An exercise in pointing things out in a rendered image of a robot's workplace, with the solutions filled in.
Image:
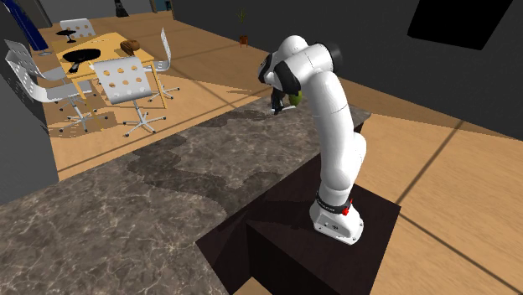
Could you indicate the potted plant on stand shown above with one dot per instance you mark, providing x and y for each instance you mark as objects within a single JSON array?
[{"x": 243, "y": 39}]

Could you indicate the green round fruit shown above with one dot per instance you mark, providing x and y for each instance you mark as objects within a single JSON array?
[{"x": 297, "y": 99}]

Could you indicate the black wall panel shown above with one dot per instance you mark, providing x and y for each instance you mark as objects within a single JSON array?
[{"x": 457, "y": 20}]

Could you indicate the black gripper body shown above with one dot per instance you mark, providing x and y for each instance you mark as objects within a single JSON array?
[{"x": 278, "y": 100}]

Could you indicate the white perforated swivel chair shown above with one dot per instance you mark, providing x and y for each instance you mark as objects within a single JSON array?
[
  {"x": 39, "y": 88},
  {"x": 81, "y": 27},
  {"x": 122, "y": 79},
  {"x": 165, "y": 51}
]

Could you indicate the wooden dining table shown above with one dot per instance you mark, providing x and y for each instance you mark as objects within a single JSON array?
[{"x": 107, "y": 45}]

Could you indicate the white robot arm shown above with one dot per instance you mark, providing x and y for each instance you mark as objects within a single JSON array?
[{"x": 335, "y": 135}]

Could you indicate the dark robot stand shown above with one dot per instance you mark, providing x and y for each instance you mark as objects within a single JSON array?
[{"x": 310, "y": 265}]

